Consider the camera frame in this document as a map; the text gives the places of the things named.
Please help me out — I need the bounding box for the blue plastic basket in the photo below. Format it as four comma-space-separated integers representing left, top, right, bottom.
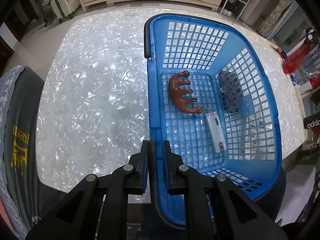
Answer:
144, 14, 281, 228

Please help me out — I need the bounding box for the white USB dongle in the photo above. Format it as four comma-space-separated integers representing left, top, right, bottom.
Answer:
206, 108, 227, 153

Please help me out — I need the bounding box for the brown wooden massage comb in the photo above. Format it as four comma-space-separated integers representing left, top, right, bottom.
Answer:
168, 70, 203, 114

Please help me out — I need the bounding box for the red plastic basket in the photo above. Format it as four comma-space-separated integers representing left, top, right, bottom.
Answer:
282, 37, 311, 74

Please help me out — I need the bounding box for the white green suitcase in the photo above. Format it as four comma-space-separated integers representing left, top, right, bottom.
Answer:
48, 0, 80, 24

